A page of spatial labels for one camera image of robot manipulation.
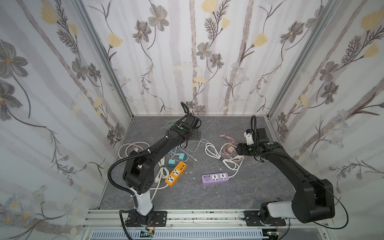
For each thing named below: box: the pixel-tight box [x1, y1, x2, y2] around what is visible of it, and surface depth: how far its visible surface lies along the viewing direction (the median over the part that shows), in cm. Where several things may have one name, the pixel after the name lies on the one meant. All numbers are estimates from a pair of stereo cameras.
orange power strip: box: [165, 161, 187, 187], surface depth 89 cm
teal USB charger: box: [178, 153, 187, 161], surface depth 97 cm
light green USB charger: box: [167, 159, 176, 168], surface depth 94 cm
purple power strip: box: [201, 172, 230, 184], surface depth 88 cm
